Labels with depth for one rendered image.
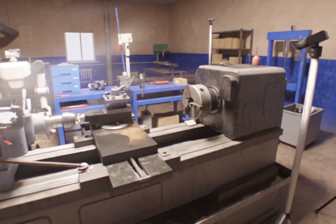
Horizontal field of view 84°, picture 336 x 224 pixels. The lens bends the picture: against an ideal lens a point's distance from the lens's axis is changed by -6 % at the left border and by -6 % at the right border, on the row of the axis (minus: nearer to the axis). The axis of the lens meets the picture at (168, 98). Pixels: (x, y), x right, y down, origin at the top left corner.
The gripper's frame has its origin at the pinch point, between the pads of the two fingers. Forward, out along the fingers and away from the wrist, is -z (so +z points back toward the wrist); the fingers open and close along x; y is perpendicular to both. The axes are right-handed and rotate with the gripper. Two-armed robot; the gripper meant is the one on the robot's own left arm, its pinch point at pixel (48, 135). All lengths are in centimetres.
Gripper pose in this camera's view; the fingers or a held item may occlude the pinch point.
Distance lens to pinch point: 251.3
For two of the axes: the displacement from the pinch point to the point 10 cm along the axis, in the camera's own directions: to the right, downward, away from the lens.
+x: 4.9, 0.1, -8.7
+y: 8.7, -1.2, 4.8
